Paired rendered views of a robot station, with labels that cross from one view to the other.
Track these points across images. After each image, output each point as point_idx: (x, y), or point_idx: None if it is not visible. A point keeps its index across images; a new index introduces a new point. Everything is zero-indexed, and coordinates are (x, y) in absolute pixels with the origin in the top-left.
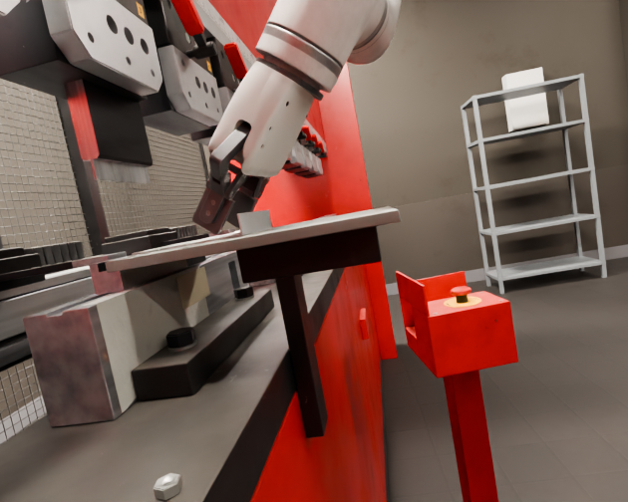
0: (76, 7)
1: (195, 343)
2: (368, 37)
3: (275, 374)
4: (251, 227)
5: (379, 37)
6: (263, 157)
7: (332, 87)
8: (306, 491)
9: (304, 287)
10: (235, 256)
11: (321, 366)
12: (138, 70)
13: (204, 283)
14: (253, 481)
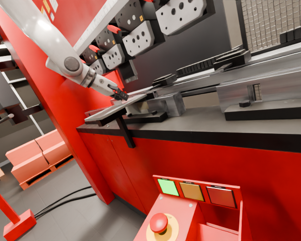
0: (105, 62)
1: (128, 117)
2: (70, 77)
3: (118, 129)
4: (116, 104)
5: (68, 76)
6: (103, 94)
7: (85, 86)
8: (130, 150)
9: (183, 125)
10: (166, 98)
11: (150, 146)
12: (115, 62)
13: (146, 105)
14: (112, 134)
